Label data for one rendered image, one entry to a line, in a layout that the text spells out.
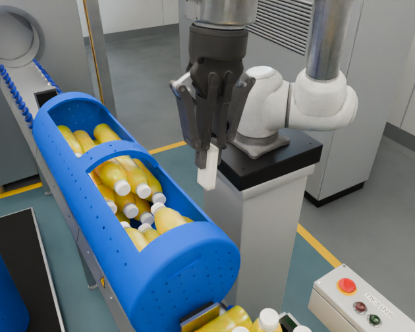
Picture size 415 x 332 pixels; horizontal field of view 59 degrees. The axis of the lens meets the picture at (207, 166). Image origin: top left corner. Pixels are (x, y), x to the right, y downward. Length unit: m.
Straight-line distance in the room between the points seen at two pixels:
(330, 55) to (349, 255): 1.62
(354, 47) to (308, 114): 1.02
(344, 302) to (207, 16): 0.66
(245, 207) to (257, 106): 0.36
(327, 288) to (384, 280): 1.58
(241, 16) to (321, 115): 0.81
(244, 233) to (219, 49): 1.03
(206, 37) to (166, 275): 0.49
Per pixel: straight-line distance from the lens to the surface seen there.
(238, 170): 1.24
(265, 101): 1.23
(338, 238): 2.61
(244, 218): 1.37
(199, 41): 0.47
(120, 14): 6.12
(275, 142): 1.35
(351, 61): 2.23
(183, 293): 0.86
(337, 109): 1.23
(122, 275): 0.82
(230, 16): 0.45
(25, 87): 2.39
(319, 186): 2.63
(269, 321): 0.82
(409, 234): 2.82
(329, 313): 0.92
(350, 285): 0.91
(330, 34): 1.11
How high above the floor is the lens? 1.80
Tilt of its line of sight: 36 degrees down
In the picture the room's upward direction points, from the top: straight up
